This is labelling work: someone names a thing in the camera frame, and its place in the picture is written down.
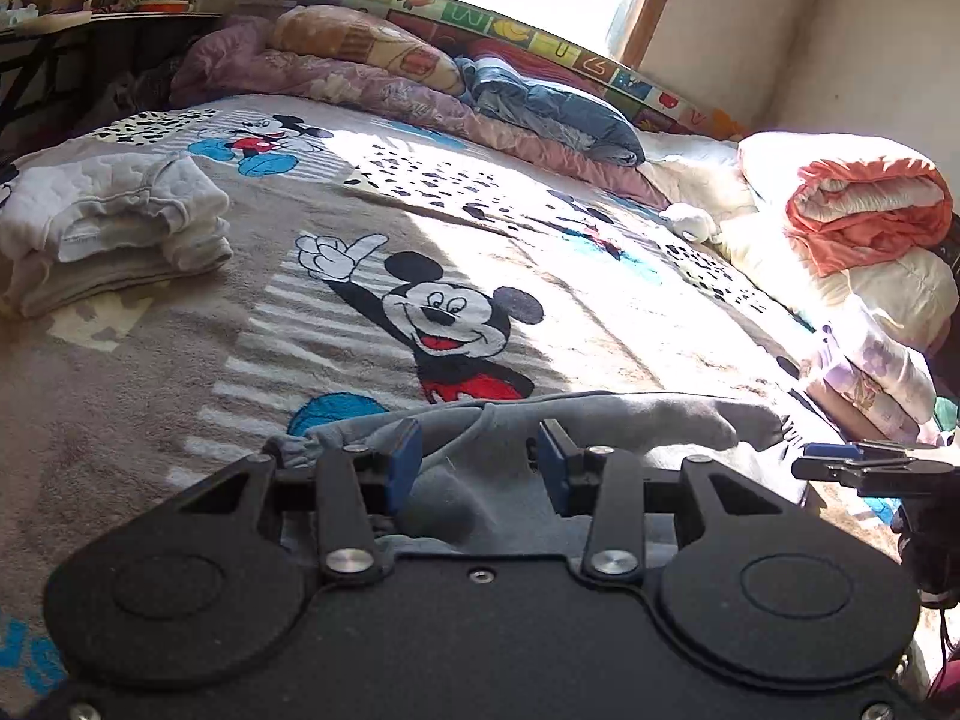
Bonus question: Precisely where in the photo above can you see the dark cluttered side table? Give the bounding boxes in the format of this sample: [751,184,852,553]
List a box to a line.
[2,0,236,163]

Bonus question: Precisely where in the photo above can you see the folded white grey garment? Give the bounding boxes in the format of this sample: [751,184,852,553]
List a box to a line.
[2,153,233,319]

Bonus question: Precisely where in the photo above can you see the white purple floral folded cloth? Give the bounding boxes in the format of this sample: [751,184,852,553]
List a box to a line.
[817,309,935,426]

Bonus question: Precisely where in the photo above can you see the colourful alphabet foam mat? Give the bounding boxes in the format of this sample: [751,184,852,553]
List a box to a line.
[299,0,747,142]

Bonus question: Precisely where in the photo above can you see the orange patterned pillow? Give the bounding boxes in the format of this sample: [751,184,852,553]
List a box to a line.
[270,5,466,96]

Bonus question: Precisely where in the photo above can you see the blue folded blanket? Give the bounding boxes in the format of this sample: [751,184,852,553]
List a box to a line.
[455,55,646,167]

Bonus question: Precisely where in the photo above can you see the Mickey Mouse fleece blanket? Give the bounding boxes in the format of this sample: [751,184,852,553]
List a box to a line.
[0,92,918,714]

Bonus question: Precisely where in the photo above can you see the lavender folded cloth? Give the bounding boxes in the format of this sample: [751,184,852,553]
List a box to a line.
[804,379,919,444]

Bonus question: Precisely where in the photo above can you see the pink purple quilt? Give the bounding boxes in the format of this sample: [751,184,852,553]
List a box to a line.
[169,16,669,210]

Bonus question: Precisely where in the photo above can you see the grey sweatpants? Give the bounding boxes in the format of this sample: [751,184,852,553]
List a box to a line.
[265,388,827,571]

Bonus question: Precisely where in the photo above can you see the cream duvet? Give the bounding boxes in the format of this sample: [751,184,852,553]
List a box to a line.
[641,130,958,351]

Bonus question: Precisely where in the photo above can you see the orange white rolled comforter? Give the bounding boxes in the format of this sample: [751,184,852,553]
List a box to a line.
[737,132,953,277]

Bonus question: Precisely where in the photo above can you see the white plush toy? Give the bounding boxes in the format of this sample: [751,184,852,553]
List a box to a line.
[661,203,719,244]

